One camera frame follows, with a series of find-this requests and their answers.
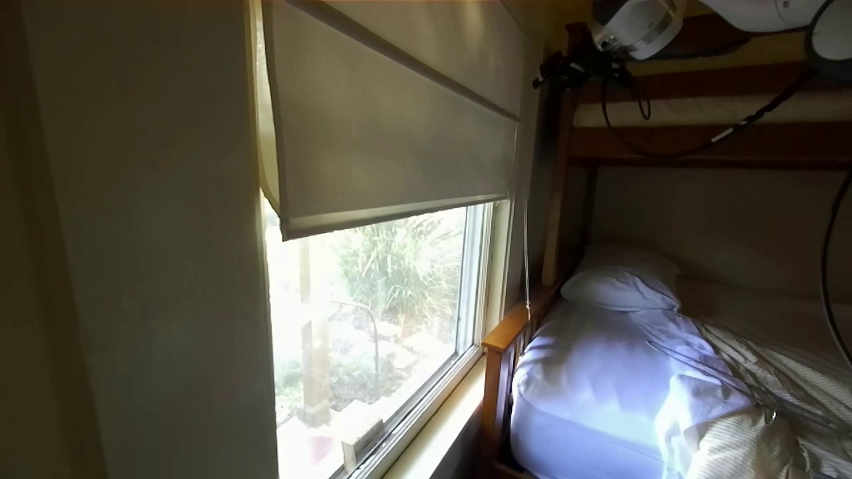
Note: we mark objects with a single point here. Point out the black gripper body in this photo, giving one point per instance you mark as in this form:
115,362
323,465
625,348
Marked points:
599,71

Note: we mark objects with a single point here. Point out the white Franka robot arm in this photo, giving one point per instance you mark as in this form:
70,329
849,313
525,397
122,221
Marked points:
640,28

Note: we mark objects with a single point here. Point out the beige fabric roman blind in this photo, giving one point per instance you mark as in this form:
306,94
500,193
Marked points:
388,133

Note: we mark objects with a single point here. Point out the wooden bunk bed frame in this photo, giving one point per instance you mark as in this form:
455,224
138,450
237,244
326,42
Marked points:
673,148

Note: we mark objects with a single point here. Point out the cream patterned blanket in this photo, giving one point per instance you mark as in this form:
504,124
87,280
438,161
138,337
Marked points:
734,449

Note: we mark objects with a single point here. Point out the white pillow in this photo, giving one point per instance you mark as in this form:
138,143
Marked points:
620,282

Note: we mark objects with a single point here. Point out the white crumpled top sheet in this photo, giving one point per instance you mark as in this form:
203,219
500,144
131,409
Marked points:
780,374

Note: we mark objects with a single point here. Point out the white sheeted mattress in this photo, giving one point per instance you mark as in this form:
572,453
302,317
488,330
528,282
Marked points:
587,382

